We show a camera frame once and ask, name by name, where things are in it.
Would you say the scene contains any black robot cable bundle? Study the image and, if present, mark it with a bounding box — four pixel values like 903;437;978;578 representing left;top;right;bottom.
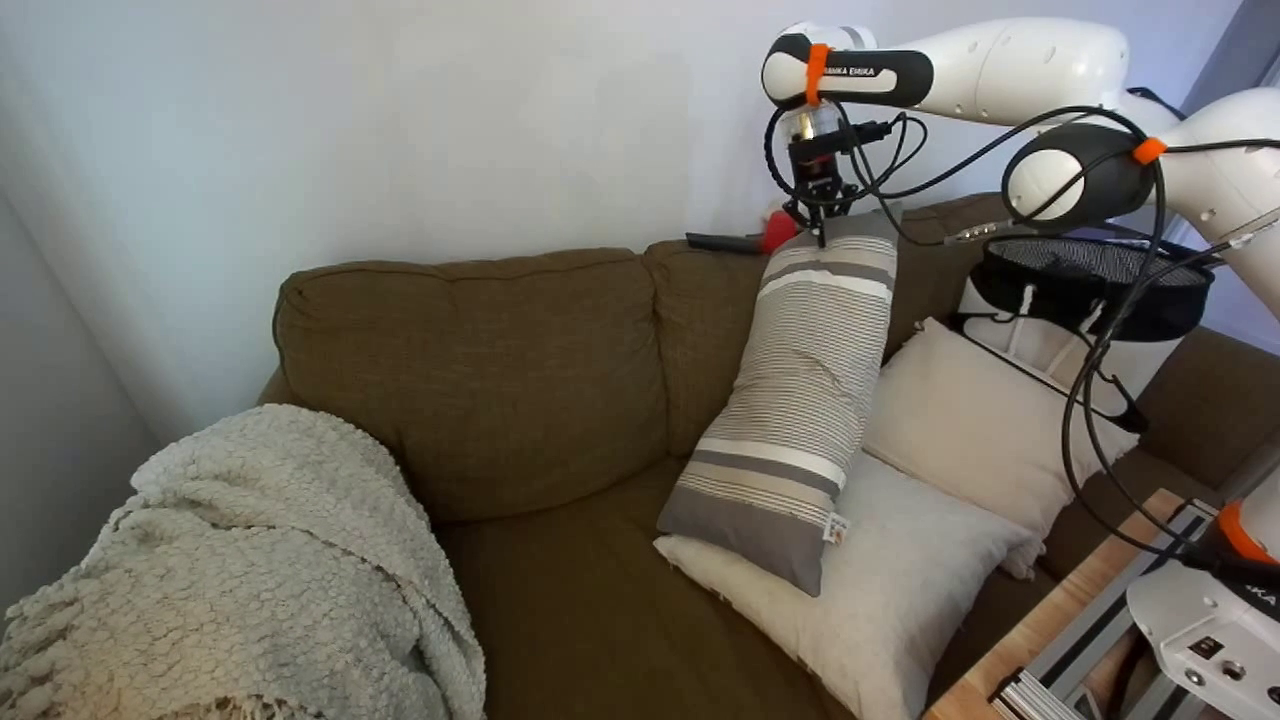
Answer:
762;99;1280;564

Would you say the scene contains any black wire hanger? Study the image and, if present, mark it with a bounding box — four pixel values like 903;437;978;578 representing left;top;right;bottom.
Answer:
950;314;1151;431

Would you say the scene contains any cream knitted blanket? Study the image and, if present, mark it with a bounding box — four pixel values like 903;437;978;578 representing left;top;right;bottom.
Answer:
0;400;493;720

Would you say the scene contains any red and black hand tool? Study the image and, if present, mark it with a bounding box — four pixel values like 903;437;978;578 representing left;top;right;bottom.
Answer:
686;205;814;262

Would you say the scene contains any orange wrist cable strap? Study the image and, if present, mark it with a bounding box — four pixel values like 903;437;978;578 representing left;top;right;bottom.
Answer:
802;40;838;111

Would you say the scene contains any white basket with black rim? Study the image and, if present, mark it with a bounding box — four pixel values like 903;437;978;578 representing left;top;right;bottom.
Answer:
960;234;1221;404

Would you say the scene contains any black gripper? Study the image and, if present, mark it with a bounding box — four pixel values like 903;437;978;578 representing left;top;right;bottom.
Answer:
785;127;864;251

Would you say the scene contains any large cream pillow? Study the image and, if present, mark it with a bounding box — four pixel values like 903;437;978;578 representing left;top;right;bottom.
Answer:
651;454;1036;720

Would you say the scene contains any aluminum rail frame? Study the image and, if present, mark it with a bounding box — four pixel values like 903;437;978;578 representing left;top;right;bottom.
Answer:
995;496;1221;720

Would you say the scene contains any wooden board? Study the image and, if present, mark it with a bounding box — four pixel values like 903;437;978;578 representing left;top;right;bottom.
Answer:
925;485;1193;720

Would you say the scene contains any gray metal base plate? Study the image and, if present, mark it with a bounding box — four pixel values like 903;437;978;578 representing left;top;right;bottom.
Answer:
1124;564;1280;720

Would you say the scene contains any brown fabric sofa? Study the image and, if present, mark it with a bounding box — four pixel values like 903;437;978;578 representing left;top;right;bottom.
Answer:
257;194;1280;720

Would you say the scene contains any gray striped pillow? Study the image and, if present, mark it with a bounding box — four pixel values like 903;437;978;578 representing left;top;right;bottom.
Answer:
651;234;903;602

